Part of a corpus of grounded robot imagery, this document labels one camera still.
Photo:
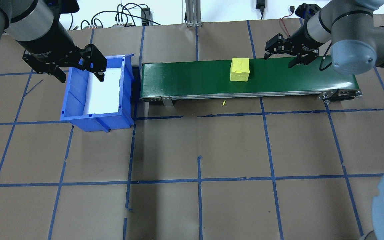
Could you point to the yellow foam block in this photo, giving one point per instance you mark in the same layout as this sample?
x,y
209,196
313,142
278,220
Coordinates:
x,y
239,70

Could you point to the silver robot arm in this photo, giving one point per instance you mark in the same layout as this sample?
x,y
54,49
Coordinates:
x,y
32,20
352,50

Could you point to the white foam pad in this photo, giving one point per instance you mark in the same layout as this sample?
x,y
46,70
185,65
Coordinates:
x,y
103,96

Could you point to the black power adapter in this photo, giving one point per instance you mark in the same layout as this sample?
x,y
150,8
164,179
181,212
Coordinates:
x,y
260,4

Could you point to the small usb hub board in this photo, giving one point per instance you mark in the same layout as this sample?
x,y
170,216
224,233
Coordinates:
x,y
120,24

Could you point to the blue plastic storage bin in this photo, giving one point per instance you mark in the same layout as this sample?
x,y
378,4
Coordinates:
x,y
95,121

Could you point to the black power brick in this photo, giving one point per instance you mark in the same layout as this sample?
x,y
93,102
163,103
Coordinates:
x,y
145,16

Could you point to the green conveyor belt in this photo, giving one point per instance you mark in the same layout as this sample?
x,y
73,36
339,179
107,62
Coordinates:
x,y
195,78

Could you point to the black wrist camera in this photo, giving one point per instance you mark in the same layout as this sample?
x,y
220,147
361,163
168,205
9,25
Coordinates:
x,y
307,10
65,6

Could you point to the aluminium upright post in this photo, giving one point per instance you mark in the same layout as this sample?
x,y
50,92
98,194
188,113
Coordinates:
x,y
193,13

